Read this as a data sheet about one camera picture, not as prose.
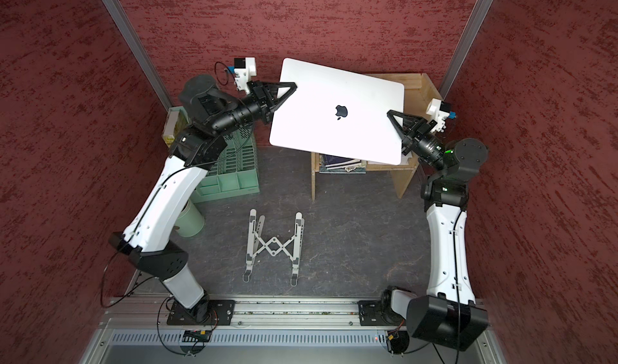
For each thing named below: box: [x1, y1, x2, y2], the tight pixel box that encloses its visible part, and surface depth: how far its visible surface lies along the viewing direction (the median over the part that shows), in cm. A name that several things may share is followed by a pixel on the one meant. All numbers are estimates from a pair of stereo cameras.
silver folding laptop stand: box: [242, 209, 305, 287], surface depth 85 cm
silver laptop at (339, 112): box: [269, 57, 405, 166], surface depth 55 cm
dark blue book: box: [319, 153, 363, 170], surface depth 86 cm
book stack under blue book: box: [318, 162, 367, 174], surface depth 87 cm
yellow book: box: [162, 107, 189, 148], surface depth 94 cm
